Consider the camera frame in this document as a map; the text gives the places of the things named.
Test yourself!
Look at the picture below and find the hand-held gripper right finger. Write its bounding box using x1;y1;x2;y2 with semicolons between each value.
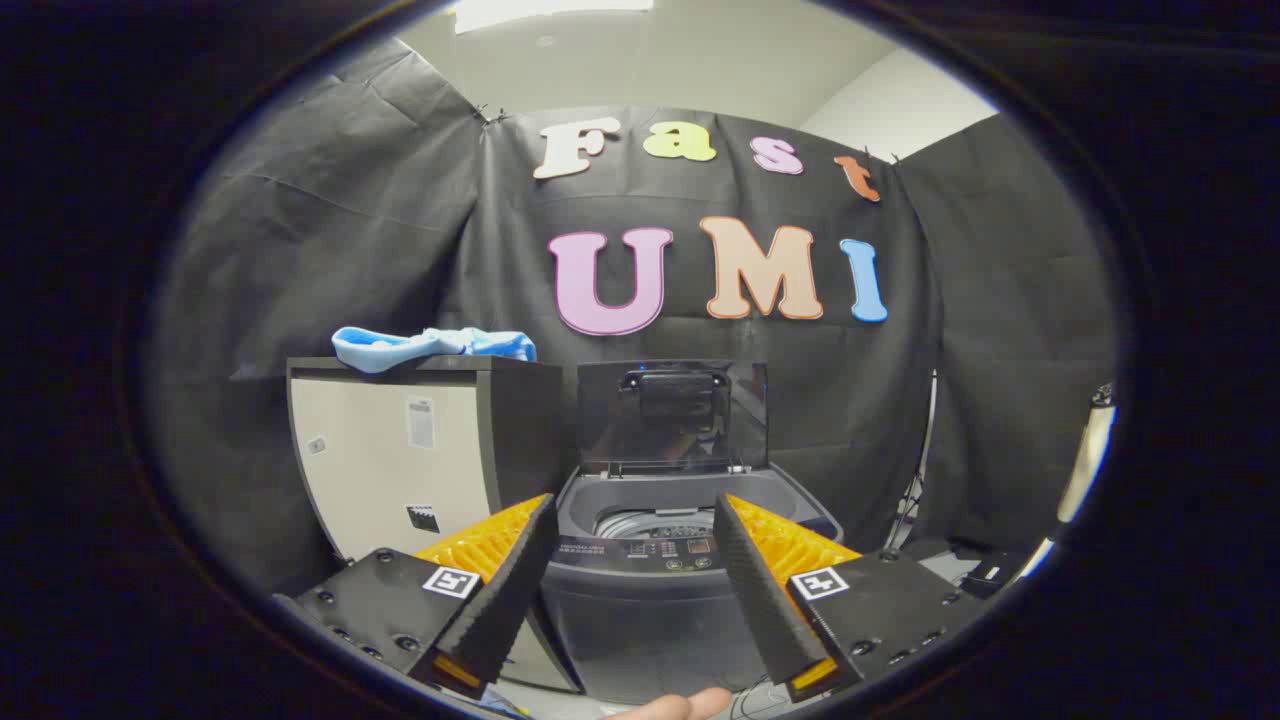
712;492;989;705

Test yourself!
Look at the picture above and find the dark grey washing machine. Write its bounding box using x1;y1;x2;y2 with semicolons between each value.
540;465;846;706

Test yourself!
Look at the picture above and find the white curved object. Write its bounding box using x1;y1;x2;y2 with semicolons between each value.
1020;383;1117;581

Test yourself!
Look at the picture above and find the light blue cloth garment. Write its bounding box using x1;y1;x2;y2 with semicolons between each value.
332;326;538;375

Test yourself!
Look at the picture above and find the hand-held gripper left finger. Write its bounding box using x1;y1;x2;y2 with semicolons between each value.
272;493;559;701

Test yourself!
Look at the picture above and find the metal tripod stand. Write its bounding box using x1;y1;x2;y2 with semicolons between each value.
885;372;939;551

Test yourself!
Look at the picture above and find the beige and dark cabinet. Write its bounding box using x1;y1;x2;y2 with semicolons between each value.
287;355;583;693

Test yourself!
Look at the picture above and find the small black device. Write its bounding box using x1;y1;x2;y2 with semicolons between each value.
958;550;1033;599

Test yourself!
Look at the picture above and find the black backdrop cloth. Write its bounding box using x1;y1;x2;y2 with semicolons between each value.
150;40;1119;601

